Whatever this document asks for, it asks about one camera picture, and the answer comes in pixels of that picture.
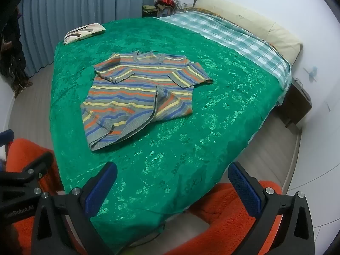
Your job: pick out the cream padded headboard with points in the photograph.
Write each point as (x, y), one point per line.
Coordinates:
(265, 24)

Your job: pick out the patterned cream pillow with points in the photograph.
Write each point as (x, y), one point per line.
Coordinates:
(82, 33)

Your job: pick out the green checked bed sheet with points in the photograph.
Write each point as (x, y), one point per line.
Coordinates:
(239, 39)

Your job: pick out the dark hanging clothes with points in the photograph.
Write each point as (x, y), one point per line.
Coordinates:
(12, 53)

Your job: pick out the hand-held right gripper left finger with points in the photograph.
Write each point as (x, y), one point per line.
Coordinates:
(102, 184)

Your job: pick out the pile of bags and flowers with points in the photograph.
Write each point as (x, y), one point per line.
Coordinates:
(166, 2)

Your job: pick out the green velvet bedspread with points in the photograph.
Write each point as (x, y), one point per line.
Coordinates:
(186, 124)

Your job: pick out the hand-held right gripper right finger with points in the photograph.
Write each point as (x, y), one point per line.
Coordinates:
(244, 191)

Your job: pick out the dark wooden nightstand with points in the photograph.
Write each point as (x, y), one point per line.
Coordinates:
(296, 103)

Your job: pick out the striped knit t-shirt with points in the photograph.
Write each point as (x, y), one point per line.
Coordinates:
(132, 85)

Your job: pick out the grey-blue pleated curtain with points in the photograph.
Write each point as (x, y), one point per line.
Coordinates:
(79, 5)

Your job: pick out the blue wall decoration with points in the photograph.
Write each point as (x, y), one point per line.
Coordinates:
(313, 73)

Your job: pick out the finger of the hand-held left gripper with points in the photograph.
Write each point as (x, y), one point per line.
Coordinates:
(24, 178)

